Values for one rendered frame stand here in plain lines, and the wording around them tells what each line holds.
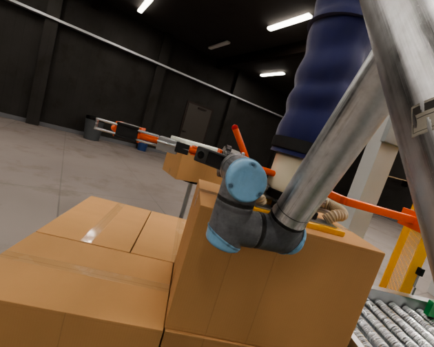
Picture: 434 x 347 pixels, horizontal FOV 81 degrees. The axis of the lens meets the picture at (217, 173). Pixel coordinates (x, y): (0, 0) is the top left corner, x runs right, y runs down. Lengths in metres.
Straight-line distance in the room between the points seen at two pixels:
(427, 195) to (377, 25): 0.17
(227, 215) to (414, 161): 0.42
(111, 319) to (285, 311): 0.52
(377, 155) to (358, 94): 1.80
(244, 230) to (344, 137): 0.28
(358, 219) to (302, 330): 1.49
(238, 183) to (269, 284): 0.41
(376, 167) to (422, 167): 2.11
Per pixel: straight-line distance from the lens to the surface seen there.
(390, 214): 0.84
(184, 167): 2.60
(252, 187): 0.54
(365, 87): 0.52
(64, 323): 0.94
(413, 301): 1.94
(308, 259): 0.85
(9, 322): 1.00
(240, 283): 0.83
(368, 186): 2.31
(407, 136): 0.22
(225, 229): 0.57
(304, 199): 0.57
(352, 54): 0.95
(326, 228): 0.91
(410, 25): 0.26
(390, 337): 1.47
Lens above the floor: 1.13
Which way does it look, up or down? 8 degrees down
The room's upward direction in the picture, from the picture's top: 17 degrees clockwise
